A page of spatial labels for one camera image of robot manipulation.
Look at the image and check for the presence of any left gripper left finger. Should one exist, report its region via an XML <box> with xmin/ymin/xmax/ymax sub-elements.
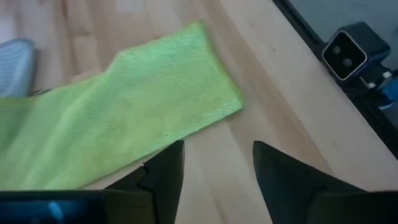
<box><xmin>107</xmin><ymin>140</ymin><xmax>185</xmax><ymax>224</ymax></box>

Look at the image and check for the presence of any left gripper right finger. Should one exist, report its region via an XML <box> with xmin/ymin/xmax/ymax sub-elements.
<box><xmin>252</xmin><ymin>140</ymin><xmax>364</xmax><ymax>224</ymax></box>

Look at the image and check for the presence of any lime green microfiber towel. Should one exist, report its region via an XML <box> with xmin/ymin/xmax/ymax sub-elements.
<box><xmin>0</xmin><ymin>20</ymin><xmax>244</xmax><ymax>191</ymax></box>

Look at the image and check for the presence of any grey waffle microfiber towel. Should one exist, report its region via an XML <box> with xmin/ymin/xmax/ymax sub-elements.
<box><xmin>0</xmin><ymin>37</ymin><xmax>37</xmax><ymax>98</ymax></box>

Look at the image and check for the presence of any blue plastic part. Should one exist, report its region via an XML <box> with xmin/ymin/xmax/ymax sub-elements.
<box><xmin>377</xmin><ymin>81</ymin><xmax>398</xmax><ymax>110</ymax></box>

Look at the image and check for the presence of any small black silver-rimmed camera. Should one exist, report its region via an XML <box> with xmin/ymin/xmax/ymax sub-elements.
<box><xmin>322</xmin><ymin>21</ymin><xmax>392</xmax><ymax>94</ymax></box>

